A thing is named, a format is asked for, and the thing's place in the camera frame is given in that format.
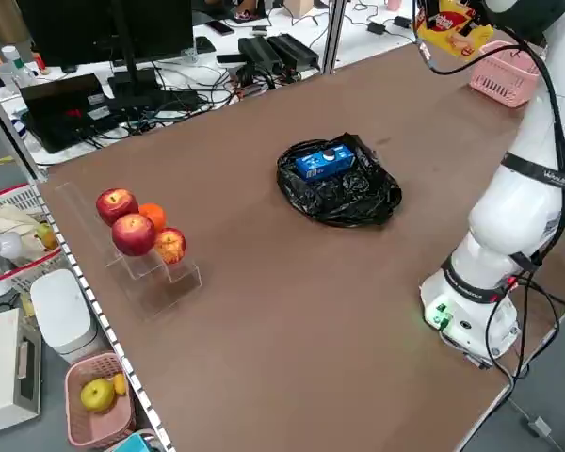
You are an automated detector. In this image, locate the blue cookie box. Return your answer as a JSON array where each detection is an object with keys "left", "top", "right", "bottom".
[{"left": 294, "top": 143, "right": 356, "bottom": 182}]

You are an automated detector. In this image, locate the yellow wafer snack packet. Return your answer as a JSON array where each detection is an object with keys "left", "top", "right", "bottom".
[{"left": 413, "top": 0, "right": 494, "bottom": 60}]

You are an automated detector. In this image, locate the black plastic bag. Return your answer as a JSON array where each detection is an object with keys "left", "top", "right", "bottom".
[{"left": 276, "top": 132, "right": 403, "bottom": 230}]

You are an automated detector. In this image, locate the white basket red rim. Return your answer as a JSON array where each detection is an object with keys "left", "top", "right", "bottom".
[{"left": 0, "top": 183, "right": 65, "bottom": 293}]

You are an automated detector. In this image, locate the pink plastic slotted basket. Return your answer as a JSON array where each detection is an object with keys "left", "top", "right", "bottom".
[
  {"left": 469, "top": 40, "right": 543, "bottom": 108},
  {"left": 65, "top": 351, "right": 137, "bottom": 448}
]

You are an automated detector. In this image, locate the beige cloth bag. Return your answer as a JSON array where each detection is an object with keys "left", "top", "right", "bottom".
[{"left": 0, "top": 202, "right": 46, "bottom": 255}]

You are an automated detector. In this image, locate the red yellow speckled apple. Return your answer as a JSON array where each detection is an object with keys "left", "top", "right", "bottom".
[{"left": 153, "top": 227, "right": 187, "bottom": 265}]

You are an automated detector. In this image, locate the clear acrylic fruit stand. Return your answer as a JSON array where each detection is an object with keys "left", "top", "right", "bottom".
[{"left": 56, "top": 182, "right": 202, "bottom": 321}]

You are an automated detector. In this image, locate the orange fruit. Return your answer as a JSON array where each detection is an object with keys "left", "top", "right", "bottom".
[{"left": 137, "top": 202, "right": 169, "bottom": 233}]

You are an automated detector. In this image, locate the black finned power supply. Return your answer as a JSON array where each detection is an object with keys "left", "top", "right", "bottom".
[
  {"left": 237, "top": 36, "right": 283, "bottom": 72},
  {"left": 266, "top": 33, "right": 320, "bottom": 70}
]

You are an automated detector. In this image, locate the yellow green pear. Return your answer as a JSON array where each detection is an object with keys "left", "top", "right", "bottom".
[{"left": 36, "top": 223, "right": 60, "bottom": 250}]

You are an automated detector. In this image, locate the white rounded appliance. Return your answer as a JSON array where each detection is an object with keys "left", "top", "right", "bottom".
[{"left": 30, "top": 268, "right": 98, "bottom": 363}]

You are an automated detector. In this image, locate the black laptop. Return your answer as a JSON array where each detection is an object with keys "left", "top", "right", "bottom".
[{"left": 19, "top": 73, "right": 123, "bottom": 154}]

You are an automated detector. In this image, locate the teal box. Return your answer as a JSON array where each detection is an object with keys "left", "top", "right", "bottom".
[{"left": 117, "top": 432, "right": 147, "bottom": 452}]

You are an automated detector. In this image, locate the black computer monitor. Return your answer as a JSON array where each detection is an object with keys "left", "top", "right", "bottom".
[{"left": 16, "top": 0, "right": 195, "bottom": 100}]

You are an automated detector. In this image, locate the white desk fan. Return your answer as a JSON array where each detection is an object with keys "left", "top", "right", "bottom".
[{"left": 0, "top": 230, "right": 24, "bottom": 298}]

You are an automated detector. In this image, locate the white plastic bottle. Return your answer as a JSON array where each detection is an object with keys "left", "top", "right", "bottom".
[{"left": 0, "top": 45, "right": 38, "bottom": 89}]

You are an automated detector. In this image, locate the brown cardboard box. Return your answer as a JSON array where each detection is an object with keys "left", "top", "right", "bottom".
[{"left": 0, "top": 0, "right": 29, "bottom": 44}]

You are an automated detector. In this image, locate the aluminium frame post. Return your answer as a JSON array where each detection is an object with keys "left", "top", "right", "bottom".
[
  {"left": 322, "top": 0, "right": 354, "bottom": 75},
  {"left": 0, "top": 77, "right": 48, "bottom": 183}
]

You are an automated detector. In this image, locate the aluminium table edge rail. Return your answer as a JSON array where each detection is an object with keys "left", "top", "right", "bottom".
[{"left": 37, "top": 181, "right": 175, "bottom": 452}]

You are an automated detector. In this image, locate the black cable with metal connectors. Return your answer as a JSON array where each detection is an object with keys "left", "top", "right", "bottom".
[{"left": 412, "top": 27, "right": 495, "bottom": 75}]

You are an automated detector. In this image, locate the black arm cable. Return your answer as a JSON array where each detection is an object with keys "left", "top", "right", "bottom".
[{"left": 482, "top": 27, "right": 565, "bottom": 382}]

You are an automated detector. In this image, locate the grey cable connector box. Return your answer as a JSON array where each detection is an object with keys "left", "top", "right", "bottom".
[{"left": 529, "top": 416, "right": 555, "bottom": 437}]

